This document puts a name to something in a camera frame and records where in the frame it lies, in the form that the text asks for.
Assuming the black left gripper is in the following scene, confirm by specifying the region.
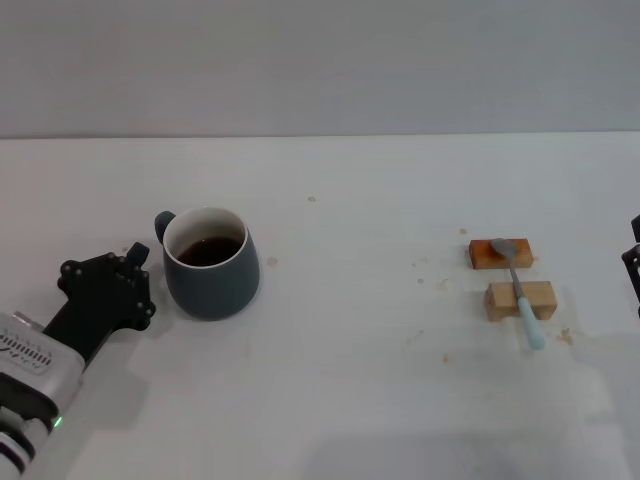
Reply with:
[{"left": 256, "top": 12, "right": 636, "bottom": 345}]
[{"left": 42, "top": 241, "right": 158, "bottom": 369}]

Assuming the dark grey ceramic coffee cup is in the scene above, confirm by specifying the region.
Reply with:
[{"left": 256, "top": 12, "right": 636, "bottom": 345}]
[{"left": 153, "top": 206, "right": 261, "bottom": 322}]

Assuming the light blue handled metal spoon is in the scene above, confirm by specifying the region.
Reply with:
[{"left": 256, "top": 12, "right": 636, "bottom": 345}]
[{"left": 490, "top": 237, "right": 546, "bottom": 351}]

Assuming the pale notched wooden block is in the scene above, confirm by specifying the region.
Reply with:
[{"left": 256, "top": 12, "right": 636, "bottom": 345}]
[{"left": 482, "top": 280, "right": 558, "bottom": 323}]

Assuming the coffee stained orange wooden block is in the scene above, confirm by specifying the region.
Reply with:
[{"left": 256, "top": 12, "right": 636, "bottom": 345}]
[{"left": 468, "top": 238, "right": 535, "bottom": 271}]

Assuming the silver vented left wrist camera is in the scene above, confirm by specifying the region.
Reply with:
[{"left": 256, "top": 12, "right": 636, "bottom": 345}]
[{"left": 0, "top": 311, "right": 86, "bottom": 416}]

